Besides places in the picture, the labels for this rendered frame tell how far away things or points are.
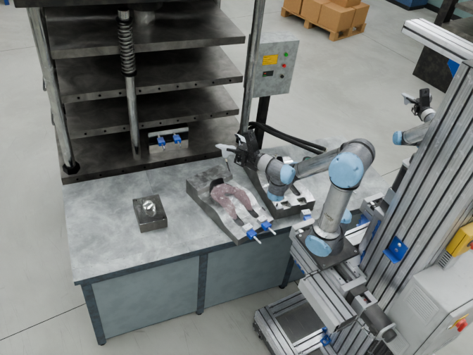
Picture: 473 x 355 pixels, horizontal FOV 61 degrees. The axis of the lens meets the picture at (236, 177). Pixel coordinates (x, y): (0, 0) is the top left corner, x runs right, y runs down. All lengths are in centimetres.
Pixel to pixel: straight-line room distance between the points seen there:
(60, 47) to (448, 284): 214
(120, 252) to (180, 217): 39
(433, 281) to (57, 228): 268
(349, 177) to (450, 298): 65
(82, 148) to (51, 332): 119
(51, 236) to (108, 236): 120
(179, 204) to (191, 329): 88
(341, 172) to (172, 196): 125
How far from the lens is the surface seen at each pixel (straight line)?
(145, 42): 243
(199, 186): 236
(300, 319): 273
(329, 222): 167
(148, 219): 224
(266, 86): 288
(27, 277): 325
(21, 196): 383
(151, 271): 231
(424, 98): 243
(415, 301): 186
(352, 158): 147
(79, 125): 266
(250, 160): 176
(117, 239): 226
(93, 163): 275
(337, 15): 681
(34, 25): 223
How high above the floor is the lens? 254
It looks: 42 degrees down
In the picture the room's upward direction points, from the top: 7 degrees clockwise
